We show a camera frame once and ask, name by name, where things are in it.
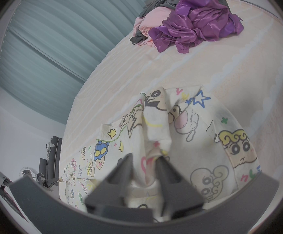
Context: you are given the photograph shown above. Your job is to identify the blue-green curtain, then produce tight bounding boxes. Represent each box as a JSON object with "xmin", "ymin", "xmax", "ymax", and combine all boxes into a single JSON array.
[
  {"xmin": 8, "ymin": 0, "xmax": 147, "ymax": 81},
  {"xmin": 0, "ymin": 31, "xmax": 84, "ymax": 125}
]

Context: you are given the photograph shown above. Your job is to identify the purple satin garment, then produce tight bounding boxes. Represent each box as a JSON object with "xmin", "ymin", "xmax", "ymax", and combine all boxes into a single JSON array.
[{"xmin": 148, "ymin": 0, "xmax": 244, "ymax": 53}]

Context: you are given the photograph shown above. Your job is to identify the white printed pyjama top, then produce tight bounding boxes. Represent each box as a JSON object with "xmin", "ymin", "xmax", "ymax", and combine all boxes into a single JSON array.
[{"xmin": 59, "ymin": 84, "xmax": 263, "ymax": 222}]

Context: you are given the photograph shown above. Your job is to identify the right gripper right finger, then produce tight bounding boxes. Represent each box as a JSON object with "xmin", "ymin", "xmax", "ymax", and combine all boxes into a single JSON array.
[{"xmin": 156, "ymin": 155, "xmax": 204, "ymax": 219}]

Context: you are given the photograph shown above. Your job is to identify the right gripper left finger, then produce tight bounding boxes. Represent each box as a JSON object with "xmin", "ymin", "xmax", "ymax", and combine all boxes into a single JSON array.
[{"xmin": 85, "ymin": 153, "xmax": 133, "ymax": 213}]

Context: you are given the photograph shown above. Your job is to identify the pile of clothes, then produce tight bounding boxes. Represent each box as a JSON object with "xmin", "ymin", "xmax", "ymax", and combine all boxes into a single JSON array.
[{"xmin": 129, "ymin": 0, "xmax": 181, "ymax": 49}]

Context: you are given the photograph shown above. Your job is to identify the black padded sofa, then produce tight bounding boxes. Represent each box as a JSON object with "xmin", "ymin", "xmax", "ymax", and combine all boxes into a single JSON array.
[{"xmin": 38, "ymin": 136, "xmax": 62, "ymax": 180}]

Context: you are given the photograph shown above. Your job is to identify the bed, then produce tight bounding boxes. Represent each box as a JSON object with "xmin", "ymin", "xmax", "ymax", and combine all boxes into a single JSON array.
[{"xmin": 59, "ymin": 0, "xmax": 283, "ymax": 204}]

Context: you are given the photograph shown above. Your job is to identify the white coiled cord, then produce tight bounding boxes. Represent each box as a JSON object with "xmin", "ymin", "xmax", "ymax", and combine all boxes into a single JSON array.
[{"xmin": 21, "ymin": 167, "xmax": 37, "ymax": 180}]

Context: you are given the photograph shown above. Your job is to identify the black garment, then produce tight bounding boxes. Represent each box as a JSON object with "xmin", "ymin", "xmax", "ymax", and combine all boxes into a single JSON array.
[{"xmin": 215, "ymin": 0, "xmax": 230, "ymax": 10}]

